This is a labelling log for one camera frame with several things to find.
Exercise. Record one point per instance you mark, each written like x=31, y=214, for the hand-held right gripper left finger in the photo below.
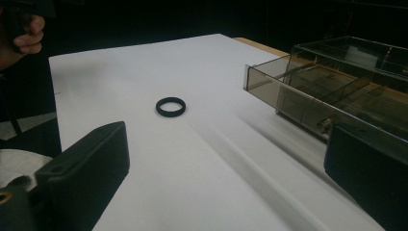
x=86, y=170

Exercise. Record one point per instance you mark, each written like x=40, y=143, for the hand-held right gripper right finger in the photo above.
x=369, y=173

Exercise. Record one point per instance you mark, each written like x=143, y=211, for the clear smoky plastic drawer box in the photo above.
x=336, y=86

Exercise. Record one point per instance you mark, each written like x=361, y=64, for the white paper sheet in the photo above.
x=179, y=144

